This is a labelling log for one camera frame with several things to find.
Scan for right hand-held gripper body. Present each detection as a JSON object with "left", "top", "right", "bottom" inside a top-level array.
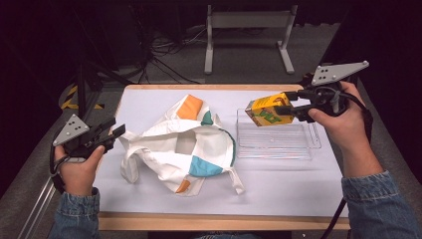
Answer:
[{"left": 299, "top": 60, "right": 370, "bottom": 118}]

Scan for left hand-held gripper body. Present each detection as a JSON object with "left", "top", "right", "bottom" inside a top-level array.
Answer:
[{"left": 52, "top": 114, "right": 112, "bottom": 161}]

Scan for yellow drink carton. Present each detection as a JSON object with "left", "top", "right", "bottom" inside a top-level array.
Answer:
[{"left": 244, "top": 92, "right": 296, "bottom": 127}]

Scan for clear plastic storage bin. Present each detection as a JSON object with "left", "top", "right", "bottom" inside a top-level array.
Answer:
[{"left": 235, "top": 107, "right": 322, "bottom": 161}]

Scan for white tote bag colour patches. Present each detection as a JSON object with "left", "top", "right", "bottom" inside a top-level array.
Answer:
[{"left": 117, "top": 94, "right": 247, "bottom": 197}]

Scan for person's left hand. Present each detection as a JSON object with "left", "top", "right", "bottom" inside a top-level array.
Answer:
[{"left": 54, "top": 144, "right": 106, "bottom": 197}]

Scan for person's right hand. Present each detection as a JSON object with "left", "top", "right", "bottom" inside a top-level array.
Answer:
[{"left": 307, "top": 81, "right": 385, "bottom": 179}]

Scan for yellow black hazard tape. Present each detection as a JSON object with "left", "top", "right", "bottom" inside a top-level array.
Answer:
[{"left": 59, "top": 84, "right": 106, "bottom": 111}]

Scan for black tripod stand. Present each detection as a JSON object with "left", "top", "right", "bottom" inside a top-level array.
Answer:
[{"left": 69, "top": 6, "right": 134, "bottom": 124}]

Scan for white metal stand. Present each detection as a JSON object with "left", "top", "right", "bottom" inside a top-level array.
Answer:
[{"left": 203, "top": 4, "right": 299, "bottom": 76}]

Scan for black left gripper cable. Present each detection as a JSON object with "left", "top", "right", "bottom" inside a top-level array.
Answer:
[{"left": 48, "top": 144, "right": 72, "bottom": 195}]

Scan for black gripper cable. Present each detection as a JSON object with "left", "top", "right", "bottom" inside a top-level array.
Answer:
[
  {"left": 48, "top": 144, "right": 72, "bottom": 195},
  {"left": 319, "top": 89, "right": 374, "bottom": 239}
]

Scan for black floor cables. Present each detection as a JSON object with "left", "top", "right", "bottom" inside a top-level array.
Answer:
[{"left": 131, "top": 16, "right": 214, "bottom": 86}]

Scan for aluminium rail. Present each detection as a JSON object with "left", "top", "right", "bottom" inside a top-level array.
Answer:
[{"left": 15, "top": 182, "right": 58, "bottom": 239}]

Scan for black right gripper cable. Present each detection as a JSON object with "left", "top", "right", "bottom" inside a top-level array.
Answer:
[{"left": 319, "top": 89, "right": 374, "bottom": 239}]

